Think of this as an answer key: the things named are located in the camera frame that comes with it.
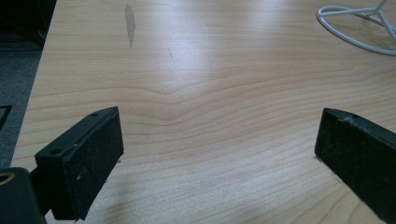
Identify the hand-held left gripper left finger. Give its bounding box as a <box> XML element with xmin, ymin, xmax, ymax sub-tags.
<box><xmin>29</xmin><ymin>105</ymin><xmax>125</xmax><ymax>222</ymax></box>

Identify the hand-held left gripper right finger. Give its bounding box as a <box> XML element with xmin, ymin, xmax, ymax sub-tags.
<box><xmin>314</xmin><ymin>107</ymin><xmax>396</xmax><ymax>224</ymax></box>

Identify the white wire display rack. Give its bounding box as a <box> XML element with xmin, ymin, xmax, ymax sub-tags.
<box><xmin>317</xmin><ymin>0</ymin><xmax>396</xmax><ymax>57</ymax></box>

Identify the black floor tape mark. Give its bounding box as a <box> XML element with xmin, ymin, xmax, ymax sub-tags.
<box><xmin>0</xmin><ymin>105</ymin><xmax>13</xmax><ymax>131</ymax></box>

